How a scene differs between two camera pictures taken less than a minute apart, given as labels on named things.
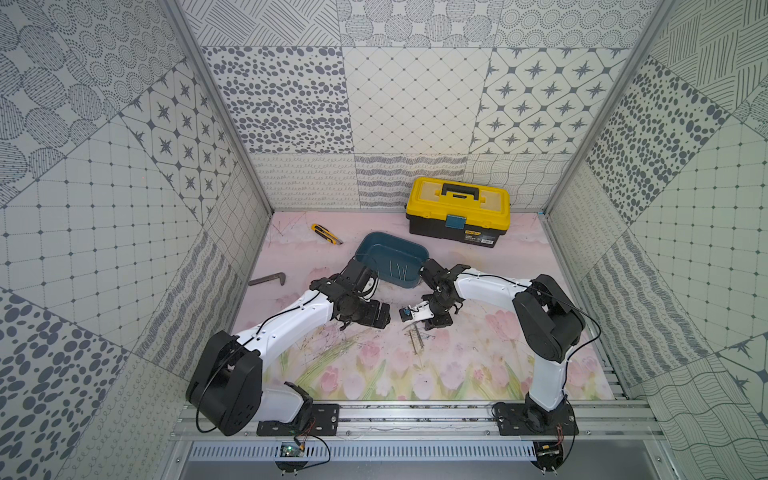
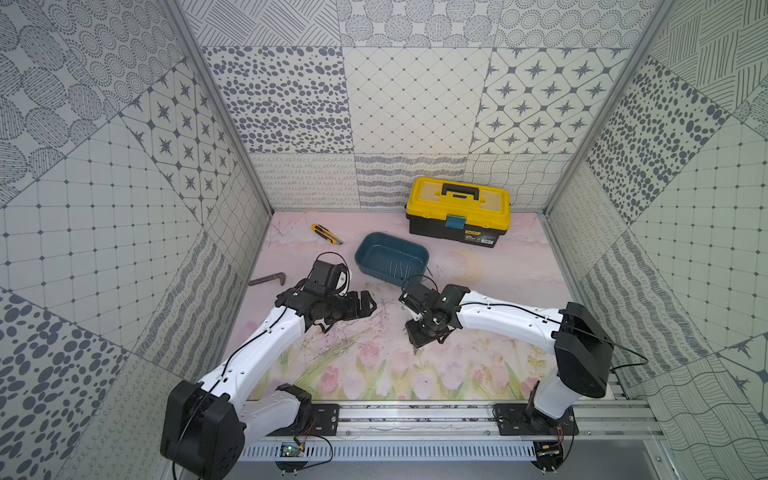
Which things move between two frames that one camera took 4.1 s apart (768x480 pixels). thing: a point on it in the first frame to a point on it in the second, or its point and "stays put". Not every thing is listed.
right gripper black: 437,322 to 416,338
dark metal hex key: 281,276 stays put
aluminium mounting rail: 601,421 stays put
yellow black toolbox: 458,211 stays put
